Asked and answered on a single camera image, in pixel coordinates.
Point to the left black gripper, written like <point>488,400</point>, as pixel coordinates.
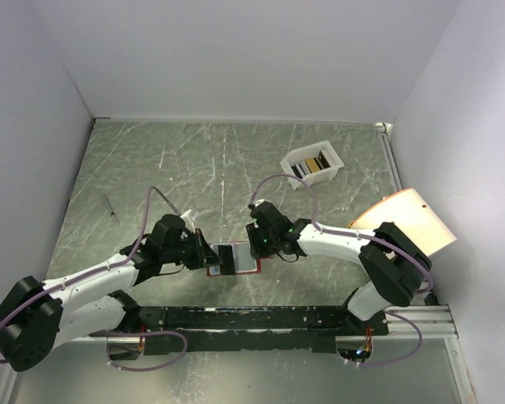
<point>203,253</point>

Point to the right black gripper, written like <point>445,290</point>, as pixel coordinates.
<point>253,230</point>

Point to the black credit card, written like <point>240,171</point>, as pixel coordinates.
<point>244,261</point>
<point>227,262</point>

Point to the red leather card holder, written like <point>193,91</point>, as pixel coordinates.
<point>214,270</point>

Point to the white plastic card tray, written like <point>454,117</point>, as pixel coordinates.
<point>300,154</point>

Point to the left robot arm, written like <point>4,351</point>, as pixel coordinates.
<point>39,316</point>

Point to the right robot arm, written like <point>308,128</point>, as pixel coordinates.
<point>395,265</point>

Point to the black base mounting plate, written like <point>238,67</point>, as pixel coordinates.
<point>254,328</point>

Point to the small grey metal rod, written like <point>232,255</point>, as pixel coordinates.
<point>110,209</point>

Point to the white orange lamp shade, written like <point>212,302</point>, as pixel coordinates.
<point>413,215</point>

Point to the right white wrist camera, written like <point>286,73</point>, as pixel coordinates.
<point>255,204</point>

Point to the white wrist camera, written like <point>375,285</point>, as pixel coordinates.
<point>190,216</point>
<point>255,204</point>

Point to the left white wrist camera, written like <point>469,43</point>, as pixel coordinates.
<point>190,216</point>

